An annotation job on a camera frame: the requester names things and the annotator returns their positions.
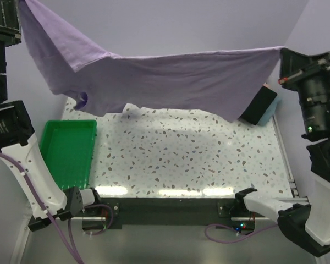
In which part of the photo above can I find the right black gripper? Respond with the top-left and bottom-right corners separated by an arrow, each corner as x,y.
276,45 -> 330,133

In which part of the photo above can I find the purple t shirt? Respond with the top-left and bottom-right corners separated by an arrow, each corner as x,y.
18,1 -> 281,122

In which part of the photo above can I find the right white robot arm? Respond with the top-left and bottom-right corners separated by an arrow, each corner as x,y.
234,48 -> 330,257

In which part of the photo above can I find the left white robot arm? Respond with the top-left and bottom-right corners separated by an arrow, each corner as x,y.
0,1 -> 103,231

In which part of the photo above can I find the black folded t shirt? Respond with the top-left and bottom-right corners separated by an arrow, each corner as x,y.
240,85 -> 278,125

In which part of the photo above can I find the light blue folded t shirt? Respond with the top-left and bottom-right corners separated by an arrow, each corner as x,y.
257,96 -> 281,127

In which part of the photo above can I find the green plastic tray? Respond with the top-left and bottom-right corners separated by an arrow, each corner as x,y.
40,120 -> 97,190

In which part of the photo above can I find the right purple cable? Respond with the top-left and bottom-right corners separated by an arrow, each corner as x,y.
205,222 -> 278,245

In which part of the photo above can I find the purple cable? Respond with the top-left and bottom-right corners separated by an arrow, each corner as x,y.
205,222 -> 278,245
0,150 -> 119,264

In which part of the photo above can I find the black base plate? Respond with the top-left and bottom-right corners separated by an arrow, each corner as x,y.
77,198 -> 261,230

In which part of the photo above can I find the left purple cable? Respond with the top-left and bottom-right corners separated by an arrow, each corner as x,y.
0,150 -> 119,264

